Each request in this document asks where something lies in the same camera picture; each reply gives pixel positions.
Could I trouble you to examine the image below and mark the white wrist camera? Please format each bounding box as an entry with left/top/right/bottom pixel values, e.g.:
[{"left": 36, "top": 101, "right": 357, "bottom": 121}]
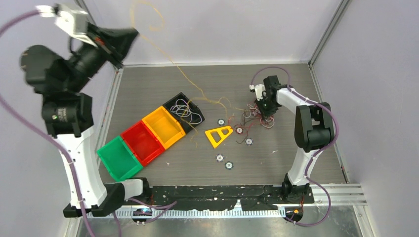
[
  {"left": 36, "top": 3, "right": 96, "bottom": 46},
  {"left": 249, "top": 84, "right": 266, "bottom": 101}
]

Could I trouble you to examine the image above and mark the green plastic bin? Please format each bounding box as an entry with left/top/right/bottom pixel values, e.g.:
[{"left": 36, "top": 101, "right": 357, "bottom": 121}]
[{"left": 97, "top": 136, "right": 143, "bottom": 182}]

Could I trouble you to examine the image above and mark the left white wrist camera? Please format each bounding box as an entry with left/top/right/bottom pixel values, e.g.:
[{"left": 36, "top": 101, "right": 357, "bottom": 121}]
[{"left": 36, "top": 3, "right": 96, "bottom": 46}]

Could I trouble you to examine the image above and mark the yellow triangular plastic frame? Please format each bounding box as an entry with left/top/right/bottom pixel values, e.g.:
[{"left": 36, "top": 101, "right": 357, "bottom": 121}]
[{"left": 205, "top": 126, "right": 233, "bottom": 149}]

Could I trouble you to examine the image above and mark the red wire bundle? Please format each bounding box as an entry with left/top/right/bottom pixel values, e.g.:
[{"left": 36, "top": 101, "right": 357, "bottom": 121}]
[{"left": 229, "top": 101, "right": 276, "bottom": 145}]

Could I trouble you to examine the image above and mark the dark chip upper left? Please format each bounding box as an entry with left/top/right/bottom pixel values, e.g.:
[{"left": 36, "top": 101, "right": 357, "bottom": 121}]
[{"left": 217, "top": 119, "right": 225, "bottom": 126}]

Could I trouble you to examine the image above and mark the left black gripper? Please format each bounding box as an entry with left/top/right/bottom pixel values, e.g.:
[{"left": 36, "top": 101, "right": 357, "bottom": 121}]
[{"left": 65, "top": 20, "right": 138, "bottom": 92}]

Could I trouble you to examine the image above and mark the dark chip middle right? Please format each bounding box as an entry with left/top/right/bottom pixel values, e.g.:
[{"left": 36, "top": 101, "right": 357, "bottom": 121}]
[{"left": 245, "top": 138, "right": 253, "bottom": 146}]

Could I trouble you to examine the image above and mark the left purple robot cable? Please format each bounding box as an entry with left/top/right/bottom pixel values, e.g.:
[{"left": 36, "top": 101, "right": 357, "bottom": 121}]
[{"left": 0, "top": 9, "right": 179, "bottom": 237}]

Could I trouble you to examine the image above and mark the dark chip lowest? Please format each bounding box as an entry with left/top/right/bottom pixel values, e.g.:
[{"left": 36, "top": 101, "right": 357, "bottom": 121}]
[{"left": 225, "top": 161, "right": 234, "bottom": 170}]

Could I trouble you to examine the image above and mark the dark chip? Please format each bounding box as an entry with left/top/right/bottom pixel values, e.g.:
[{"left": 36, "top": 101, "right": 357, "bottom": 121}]
[
  {"left": 217, "top": 119, "right": 225, "bottom": 126},
  {"left": 245, "top": 138, "right": 253, "bottom": 146},
  {"left": 215, "top": 154, "right": 224, "bottom": 162}
]

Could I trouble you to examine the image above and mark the slotted aluminium rail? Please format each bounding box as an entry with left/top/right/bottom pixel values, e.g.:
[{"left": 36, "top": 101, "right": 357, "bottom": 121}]
[{"left": 116, "top": 208, "right": 286, "bottom": 219}]

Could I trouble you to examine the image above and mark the white wire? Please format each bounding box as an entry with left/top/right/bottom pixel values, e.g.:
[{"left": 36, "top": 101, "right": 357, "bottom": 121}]
[{"left": 169, "top": 98, "right": 204, "bottom": 125}]

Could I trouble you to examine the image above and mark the red plastic bin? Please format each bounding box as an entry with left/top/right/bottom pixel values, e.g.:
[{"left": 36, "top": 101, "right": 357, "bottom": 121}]
[{"left": 121, "top": 120, "right": 166, "bottom": 167}]

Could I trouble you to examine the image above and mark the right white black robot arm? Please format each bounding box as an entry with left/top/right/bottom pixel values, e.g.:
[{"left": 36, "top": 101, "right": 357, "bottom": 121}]
[{"left": 249, "top": 76, "right": 335, "bottom": 203}]

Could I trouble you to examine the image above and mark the black plastic bin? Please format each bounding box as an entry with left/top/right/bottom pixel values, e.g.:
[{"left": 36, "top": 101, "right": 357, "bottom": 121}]
[{"left": 163, "top": 92, "right": 205, "bottom": 134}]

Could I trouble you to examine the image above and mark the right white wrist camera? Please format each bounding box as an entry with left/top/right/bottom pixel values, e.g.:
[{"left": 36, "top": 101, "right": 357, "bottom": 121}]
[{"left": 249, "top": 84, "right": 266, "bottom": 101}]

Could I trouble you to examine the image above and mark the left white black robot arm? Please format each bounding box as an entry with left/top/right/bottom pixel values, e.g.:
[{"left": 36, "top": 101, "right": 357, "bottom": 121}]
[{"left": 20, "top": 24, "right": 152, "bottom": 218}]

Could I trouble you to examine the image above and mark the yellow plastic bin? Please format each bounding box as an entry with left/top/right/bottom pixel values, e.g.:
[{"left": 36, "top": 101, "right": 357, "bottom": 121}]
[{"left": 142, "top": 106, "right": 186, "bottom": 150}]

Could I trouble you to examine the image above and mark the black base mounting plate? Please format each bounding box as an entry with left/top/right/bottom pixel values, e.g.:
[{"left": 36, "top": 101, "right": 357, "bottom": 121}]
[{"left": 133, "top": 185, "right": 314, "bottom": 211}]

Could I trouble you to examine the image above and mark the dark chip lower left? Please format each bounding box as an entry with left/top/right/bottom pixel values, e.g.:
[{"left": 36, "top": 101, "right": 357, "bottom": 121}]
[{"left": 215, "top": 154, "right": 224, "bottom": 162}]

